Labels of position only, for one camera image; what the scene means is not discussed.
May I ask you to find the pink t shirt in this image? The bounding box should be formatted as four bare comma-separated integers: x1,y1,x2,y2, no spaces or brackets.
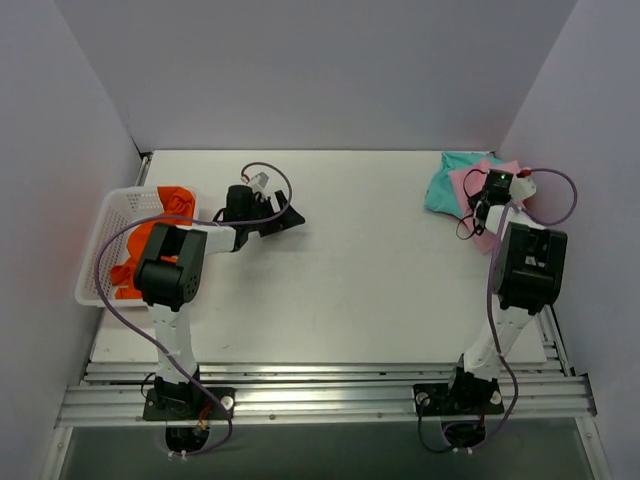
448,159,531,255

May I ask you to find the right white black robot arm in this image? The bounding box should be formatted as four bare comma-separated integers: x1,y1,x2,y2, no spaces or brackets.
443,168,568,413

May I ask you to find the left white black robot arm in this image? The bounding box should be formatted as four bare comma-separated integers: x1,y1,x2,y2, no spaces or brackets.
133,185,306,419

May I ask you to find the teal folded t shirt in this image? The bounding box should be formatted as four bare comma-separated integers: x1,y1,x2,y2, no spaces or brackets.
424,151,503,219

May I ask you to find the orange t shirt in basket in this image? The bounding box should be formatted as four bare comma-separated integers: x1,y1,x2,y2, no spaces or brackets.
109,184,197,301

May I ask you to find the white plastic basket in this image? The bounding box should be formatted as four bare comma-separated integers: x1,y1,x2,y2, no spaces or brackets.
74,186,169,308

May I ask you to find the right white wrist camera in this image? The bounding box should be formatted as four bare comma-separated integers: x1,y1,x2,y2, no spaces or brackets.
510,168,537,202

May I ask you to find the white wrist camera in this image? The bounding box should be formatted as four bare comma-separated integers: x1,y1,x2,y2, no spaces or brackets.
510,168,537,202
240,172,269,190

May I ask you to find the right black thin cable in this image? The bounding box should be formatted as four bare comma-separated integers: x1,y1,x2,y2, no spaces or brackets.
455,168,494,241

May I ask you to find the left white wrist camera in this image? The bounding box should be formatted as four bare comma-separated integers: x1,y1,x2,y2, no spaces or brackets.
240,172,269,190

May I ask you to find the aluminium rail frame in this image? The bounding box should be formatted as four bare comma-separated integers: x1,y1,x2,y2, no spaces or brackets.
57,150,608,479

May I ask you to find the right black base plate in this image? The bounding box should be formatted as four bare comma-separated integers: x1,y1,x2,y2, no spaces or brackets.
412,383,505,417

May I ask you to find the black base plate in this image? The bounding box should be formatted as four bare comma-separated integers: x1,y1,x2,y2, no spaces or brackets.
412,383,505,417
142,386,236,422

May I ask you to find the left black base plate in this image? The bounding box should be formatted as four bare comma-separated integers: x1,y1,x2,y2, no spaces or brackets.
142,386,236,422

